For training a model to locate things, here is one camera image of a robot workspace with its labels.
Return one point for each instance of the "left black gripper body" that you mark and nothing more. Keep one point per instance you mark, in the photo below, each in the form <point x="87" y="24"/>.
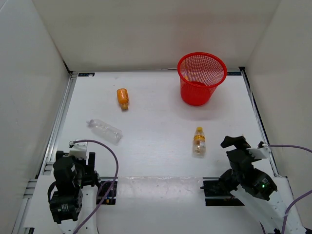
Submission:
<point x="82" y="169"/>

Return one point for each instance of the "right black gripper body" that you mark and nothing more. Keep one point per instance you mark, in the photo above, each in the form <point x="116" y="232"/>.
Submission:
<point x="252" y="159"/>

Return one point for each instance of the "clear plastic bottle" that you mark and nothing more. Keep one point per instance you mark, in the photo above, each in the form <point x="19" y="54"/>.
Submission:
<point x="105" y="131"/>

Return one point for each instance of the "yellow cap plastic bottle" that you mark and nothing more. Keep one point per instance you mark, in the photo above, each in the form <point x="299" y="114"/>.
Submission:
<point x="199" y="145"/>

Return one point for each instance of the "orange juice bottle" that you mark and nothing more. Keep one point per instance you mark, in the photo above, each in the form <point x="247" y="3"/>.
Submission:
<point x="123" y="99"/>

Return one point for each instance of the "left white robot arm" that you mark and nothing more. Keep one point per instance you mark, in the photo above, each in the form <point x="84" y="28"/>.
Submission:
<point x="72" y="197"/>

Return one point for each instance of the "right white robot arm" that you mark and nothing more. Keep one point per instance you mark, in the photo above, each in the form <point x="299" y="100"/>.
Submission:
<point x="255" y="189"/>

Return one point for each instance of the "red mesh plastic bin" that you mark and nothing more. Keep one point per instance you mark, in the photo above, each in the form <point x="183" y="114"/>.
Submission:
<point x="200" y="74"/>

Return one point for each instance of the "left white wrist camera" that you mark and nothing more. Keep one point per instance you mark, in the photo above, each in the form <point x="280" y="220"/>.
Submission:
<point x="78" y="150"/>

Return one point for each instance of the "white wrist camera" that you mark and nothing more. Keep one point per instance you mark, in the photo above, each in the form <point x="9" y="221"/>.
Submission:
<point x="261" y="152"/>
<point x="78" y="150"/>

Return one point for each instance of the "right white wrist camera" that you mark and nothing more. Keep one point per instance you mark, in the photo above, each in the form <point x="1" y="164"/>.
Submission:
<point x="261" y="152"/>

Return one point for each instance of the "left aluminium frame rail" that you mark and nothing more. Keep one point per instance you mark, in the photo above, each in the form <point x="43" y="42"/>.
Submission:
<point x="45" y="169"/>

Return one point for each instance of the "aluminium frame rail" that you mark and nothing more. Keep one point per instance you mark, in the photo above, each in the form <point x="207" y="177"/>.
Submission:
<point x="45" y="169"/>
<point x="259" y="119"/>

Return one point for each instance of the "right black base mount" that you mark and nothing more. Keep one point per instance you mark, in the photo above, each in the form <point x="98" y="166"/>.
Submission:
<point x="215" y="196"/>

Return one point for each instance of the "right aluminium frame rail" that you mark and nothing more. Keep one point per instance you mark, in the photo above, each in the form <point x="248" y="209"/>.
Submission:
<point x="259" y="119"/>

